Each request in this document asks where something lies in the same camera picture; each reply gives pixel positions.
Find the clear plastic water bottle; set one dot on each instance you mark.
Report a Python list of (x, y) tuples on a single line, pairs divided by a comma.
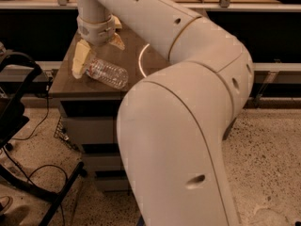
[(107, 73)]

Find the grey drawer cabinet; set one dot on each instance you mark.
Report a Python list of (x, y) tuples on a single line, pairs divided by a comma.
[(86, 97)]

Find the chip bag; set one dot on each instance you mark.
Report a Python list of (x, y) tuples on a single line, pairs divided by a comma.
[(117, 23)]

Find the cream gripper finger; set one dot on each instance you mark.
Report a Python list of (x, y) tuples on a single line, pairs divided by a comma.
[(116, 41), (83, 56)]

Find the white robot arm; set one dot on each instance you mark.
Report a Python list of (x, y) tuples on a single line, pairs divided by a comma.
[(171, 124)]

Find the middle drawer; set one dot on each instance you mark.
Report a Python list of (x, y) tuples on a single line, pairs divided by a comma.
[(102, 161)]

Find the top drawer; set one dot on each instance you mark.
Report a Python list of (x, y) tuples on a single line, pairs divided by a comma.
[(90, 130)]

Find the bottom drawer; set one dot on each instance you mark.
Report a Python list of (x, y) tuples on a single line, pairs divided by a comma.
[(111, 184)]

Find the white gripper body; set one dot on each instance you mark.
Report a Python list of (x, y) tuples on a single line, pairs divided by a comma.
[(96, 32)]

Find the wire basket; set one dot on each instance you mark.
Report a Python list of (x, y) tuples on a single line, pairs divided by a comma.
[(61, 134)]

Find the drawer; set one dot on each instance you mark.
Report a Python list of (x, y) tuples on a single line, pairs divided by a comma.
[(111, 184), (102, 161), (90, 130)]

